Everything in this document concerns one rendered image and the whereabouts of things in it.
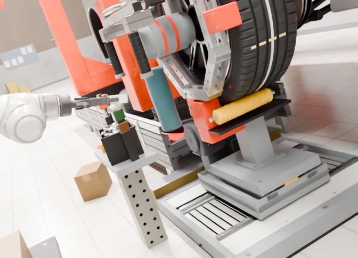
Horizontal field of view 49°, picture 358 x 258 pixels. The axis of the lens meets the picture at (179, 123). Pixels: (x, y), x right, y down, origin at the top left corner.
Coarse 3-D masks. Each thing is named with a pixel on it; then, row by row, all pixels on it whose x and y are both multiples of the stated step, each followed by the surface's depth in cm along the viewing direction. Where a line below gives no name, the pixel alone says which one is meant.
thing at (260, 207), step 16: (208, 176) 192; (304, 176) 156; (320, 176) 160; (224, 192) 172; (240, 192) 165; (272, 192) 151; (288, 192) 154; (304, 192) 157; (240, 208) 163; (256, 208) 149; (272, 208) 152
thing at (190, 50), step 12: (180, 0) 171; (204, 0) 143; (192, 12) 156; (228, 36) 132; (192, 48) 164; (204, 48) 156; (180, 60) 174; (192, 60) 168; (204, 60) 159; (192, 72) 169; (204, 72) 169; (228, 72) 141
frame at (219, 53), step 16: (192, 0) 125; (208, 0) 127; (224, 32) 127; (208, 48) 128; (224, 48) 128; (160, 64) 173; (176, 64) 171; (208, 64) 133; (224, 64) 133; (176, 80) 166; (208, 80) 138; (224, 80) 140; (192, 96) 156; (208, 96) 143
